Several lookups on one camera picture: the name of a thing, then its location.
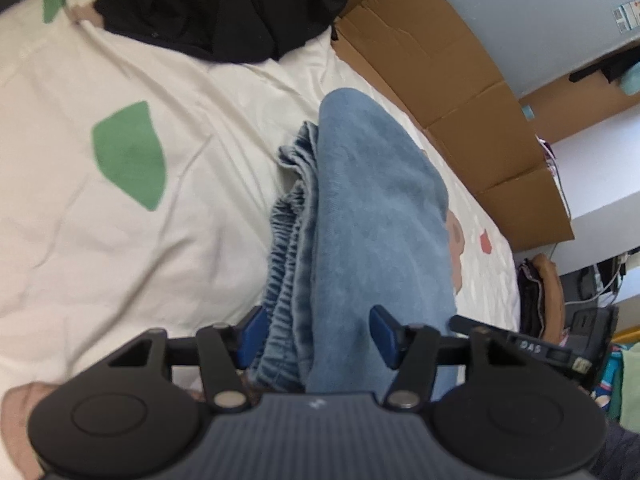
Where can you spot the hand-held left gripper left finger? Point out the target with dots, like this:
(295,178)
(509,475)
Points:
(252,332)

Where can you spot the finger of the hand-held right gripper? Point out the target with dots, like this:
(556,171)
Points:
(505,337)

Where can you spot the blue denim pants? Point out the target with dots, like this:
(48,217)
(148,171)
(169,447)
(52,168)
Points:
(370,210)

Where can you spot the large cardboard box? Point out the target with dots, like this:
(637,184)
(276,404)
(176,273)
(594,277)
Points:
(450,75)

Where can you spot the cream printed bed sheet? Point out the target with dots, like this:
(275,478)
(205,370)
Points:
(125,250)

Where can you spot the small cardboard box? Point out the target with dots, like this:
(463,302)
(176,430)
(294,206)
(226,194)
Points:
(575,105)

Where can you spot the black garment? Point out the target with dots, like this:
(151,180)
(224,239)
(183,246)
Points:
(215,5)

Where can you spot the wall sticker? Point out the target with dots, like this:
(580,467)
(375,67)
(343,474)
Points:
(626,16)

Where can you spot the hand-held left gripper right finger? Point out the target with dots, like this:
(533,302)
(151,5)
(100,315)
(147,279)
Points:
(382,332)

